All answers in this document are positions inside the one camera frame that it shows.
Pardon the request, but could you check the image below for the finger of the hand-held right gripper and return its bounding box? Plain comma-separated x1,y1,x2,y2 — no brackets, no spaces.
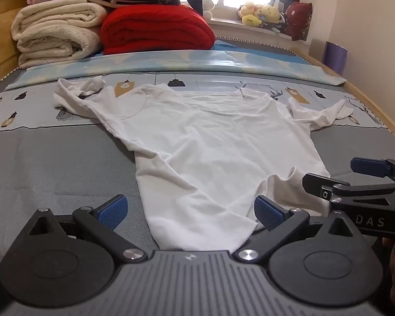
350,157,395,179
302,172,349,202

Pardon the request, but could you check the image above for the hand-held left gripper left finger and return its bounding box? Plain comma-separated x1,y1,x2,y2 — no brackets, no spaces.
18,195,149,264

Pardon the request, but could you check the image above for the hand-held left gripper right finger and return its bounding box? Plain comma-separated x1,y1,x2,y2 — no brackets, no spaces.
232,196,366,265

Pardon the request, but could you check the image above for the white t-shirt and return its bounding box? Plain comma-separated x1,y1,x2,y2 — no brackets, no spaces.
53,76,354,251

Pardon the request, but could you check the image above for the purple bin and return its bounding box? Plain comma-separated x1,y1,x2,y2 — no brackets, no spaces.
324,41,348,75

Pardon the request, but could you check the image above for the printed bed sheet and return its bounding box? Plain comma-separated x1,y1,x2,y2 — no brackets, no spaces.
0,72,388,133

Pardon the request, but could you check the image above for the dark red plush toy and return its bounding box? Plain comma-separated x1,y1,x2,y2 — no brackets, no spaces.
284,1,313,42

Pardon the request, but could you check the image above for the light blue blanket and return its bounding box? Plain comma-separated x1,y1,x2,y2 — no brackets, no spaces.
5,39,347,91

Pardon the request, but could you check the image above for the round yellow plush toy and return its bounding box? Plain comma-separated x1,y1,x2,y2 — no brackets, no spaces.
260,4,283,24

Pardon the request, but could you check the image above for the yellow-green plush toy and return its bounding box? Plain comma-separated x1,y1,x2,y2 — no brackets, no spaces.
239,2,264,27

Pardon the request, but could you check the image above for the red folded blanket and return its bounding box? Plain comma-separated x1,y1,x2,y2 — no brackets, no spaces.
100,4,215,55

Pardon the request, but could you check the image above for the cream folded blanket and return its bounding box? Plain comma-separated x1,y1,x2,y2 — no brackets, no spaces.
11,0,108,70

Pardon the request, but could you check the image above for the white plush toy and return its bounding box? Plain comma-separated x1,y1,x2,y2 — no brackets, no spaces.
202,0,217,20

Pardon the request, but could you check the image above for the wooden bed frame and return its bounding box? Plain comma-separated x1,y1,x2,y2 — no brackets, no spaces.
0,0,395,149

